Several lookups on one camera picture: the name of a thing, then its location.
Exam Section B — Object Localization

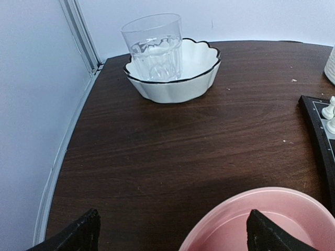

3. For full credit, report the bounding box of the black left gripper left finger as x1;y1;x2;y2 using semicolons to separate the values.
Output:
30;208;101;251

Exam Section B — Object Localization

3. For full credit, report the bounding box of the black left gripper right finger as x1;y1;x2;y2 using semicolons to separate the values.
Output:
247;209;325;250

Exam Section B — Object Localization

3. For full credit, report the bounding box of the white chess knight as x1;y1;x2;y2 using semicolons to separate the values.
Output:
326;117;335;134

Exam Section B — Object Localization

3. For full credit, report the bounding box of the white chess rook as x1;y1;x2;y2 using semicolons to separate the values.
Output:
321;96;335;120

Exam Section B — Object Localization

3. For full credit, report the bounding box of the pink bowl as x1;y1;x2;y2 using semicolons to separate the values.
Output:
180;187;334;250

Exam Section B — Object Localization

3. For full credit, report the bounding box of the black and white chessboard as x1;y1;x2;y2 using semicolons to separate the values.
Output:
298;95;334;214

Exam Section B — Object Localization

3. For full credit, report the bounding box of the white ribbed ceramic mug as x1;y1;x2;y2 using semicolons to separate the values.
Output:
324;46;335;85

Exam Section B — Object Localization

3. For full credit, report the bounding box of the clear glass cup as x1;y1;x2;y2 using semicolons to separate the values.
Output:
121;13;182;82

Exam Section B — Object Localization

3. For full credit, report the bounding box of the aluminium frame post left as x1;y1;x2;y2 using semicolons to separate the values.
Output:
59;0;104;75

